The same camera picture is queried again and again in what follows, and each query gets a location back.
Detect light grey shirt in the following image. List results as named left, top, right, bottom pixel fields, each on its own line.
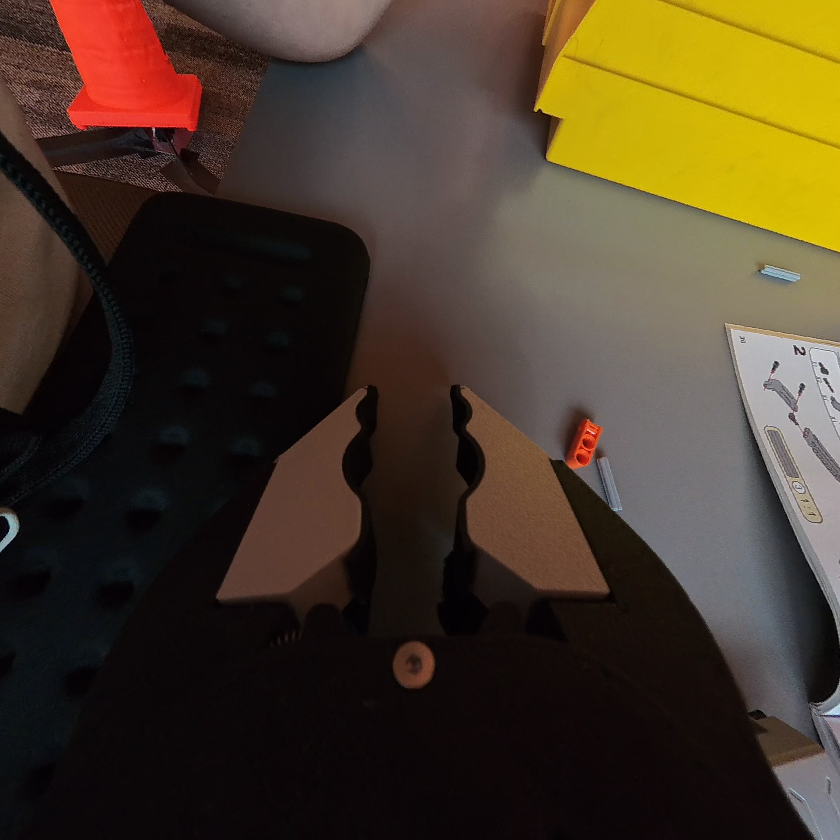
left=0, top=82, right=96, bottom=417

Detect small orange toy beam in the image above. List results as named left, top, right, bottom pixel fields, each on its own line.
left=564, top=418, right=602, bottom=470

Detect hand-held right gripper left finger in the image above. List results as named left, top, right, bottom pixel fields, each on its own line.
left=215, top=386, right=379, bottom=611

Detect black lanyard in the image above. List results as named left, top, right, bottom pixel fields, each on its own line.
left=0, top=131, right=137, bottom=509

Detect person's left forearm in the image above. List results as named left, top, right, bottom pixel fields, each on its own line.
left=161, top=0, right=389, bottom=64

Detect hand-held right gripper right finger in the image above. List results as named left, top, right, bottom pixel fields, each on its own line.
left=446, top=384, right=611, bottom=608

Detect orange traffic cone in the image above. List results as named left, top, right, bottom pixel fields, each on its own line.
left=49, top=0, right=203, bottom=132

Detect building instruction booklet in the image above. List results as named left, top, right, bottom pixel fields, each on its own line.
left=724, top=322, right=840, bottom=729

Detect grey toy panel assembly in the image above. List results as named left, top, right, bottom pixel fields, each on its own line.
left=748, top=707, right=840, bottom=840

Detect yellow plastic bin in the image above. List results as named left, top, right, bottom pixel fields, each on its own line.
left=533, top=0, right=840, bottom=253

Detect black tripod legs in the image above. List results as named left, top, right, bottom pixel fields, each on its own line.
left=36, top=126, right=222, bottom=196

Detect black studded foam mat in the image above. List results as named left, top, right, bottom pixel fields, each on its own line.
left=0, top=192, right=371, bottom=840

